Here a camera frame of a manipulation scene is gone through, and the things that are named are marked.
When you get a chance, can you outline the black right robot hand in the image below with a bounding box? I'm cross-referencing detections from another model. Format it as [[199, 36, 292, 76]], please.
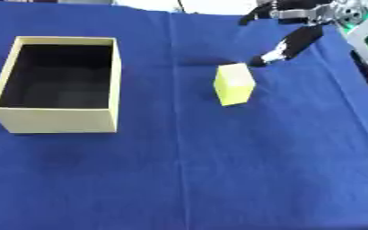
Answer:
[[237, 0, 346, 67]]

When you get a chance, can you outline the tan cardboard box black inside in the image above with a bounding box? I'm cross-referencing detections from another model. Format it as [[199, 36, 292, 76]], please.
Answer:
[[0, 35, 125, 134]]

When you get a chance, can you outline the yellow rectangular block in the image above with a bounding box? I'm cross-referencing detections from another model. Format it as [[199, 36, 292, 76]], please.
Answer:
[[212, 62, 258, 107]]

